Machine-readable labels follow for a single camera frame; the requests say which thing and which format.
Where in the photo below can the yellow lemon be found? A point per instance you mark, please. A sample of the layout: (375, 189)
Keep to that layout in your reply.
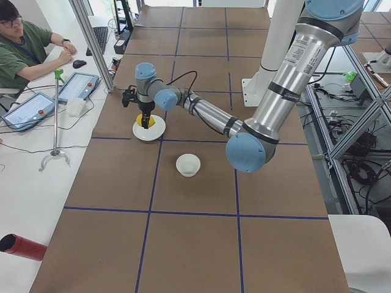
(138, 121)

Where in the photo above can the grey power box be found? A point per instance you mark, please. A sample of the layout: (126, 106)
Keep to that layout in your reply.
(359, 90)

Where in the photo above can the aluminium frame post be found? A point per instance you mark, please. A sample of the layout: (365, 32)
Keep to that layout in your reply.
(92, 43)

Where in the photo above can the white plate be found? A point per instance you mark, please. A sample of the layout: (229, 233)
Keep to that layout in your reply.
(152, 133)

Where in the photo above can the silver reacher grabber tool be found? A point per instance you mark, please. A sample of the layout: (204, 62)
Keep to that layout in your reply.
(56, 152)

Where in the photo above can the black box on desk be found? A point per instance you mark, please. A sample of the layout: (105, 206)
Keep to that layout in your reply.
(121, 43)

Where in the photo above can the near teach pendant tablet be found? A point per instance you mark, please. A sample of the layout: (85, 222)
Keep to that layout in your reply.
(30, 112)

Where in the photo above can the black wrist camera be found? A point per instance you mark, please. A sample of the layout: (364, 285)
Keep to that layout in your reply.
(129, 96)

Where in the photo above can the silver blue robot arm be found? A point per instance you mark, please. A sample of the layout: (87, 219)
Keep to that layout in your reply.
(252, 143)

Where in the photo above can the far teach pendant tablet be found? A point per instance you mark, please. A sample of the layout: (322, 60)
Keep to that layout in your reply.
(78, 85)

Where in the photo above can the white tissue pack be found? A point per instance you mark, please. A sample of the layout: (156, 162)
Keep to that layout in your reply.
(75, 107)

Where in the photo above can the person in green shirt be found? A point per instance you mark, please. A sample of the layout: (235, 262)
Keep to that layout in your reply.
(23, 52)

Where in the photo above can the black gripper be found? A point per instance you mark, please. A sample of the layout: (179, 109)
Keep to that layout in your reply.
(145, 108)

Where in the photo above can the black keyboard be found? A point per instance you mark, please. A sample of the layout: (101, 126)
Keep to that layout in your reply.
(101, 34)

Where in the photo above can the white chair seat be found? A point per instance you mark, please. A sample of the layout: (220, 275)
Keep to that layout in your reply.
(363, 244)

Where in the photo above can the person's left hand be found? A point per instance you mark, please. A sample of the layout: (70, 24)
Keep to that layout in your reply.
(69, 47)

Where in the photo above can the black computer mouse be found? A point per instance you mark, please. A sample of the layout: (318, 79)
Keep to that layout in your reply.
(79, 63)

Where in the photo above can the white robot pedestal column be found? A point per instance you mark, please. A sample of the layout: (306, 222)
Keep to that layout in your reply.
(280, 35)

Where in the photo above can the white bowl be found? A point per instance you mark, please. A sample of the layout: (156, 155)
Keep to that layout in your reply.
(188, 164)

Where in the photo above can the aluminium lattice frame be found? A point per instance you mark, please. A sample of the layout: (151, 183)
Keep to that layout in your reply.
(350, 144)

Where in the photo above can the person's right hand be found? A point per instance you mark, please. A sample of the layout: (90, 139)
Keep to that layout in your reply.
(64, 57)

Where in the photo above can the red cylinder tube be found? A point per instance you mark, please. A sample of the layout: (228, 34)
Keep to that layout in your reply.
(19, 246)

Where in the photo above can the teach pendant tablet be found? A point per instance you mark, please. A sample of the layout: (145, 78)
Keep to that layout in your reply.
(78, 85)
(30, 112)

